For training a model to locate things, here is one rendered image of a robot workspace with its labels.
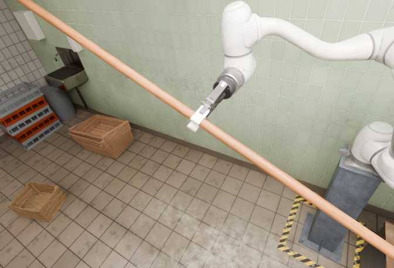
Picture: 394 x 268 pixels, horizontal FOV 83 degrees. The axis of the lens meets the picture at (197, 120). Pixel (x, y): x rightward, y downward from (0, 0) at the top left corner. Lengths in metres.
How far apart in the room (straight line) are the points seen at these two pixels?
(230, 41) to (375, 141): 0.95
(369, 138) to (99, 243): 2.31
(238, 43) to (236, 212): 1.87
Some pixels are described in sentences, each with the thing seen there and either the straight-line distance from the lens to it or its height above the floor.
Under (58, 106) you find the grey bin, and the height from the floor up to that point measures 0.30.
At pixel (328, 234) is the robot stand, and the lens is 2.20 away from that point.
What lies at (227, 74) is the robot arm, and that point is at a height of 1.74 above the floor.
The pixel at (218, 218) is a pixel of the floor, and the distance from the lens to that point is 2.38.
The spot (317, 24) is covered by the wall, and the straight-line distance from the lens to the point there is 1.70.
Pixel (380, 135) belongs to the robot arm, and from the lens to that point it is 1.45.
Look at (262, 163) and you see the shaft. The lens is 0.67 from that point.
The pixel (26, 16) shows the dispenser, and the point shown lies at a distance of 3.86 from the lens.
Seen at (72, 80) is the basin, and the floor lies 0.83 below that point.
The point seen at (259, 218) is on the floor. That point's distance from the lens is 2.40.
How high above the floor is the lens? 2.12
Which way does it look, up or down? 39 degrees down
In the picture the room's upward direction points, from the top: 8 degrees counter-clockwise
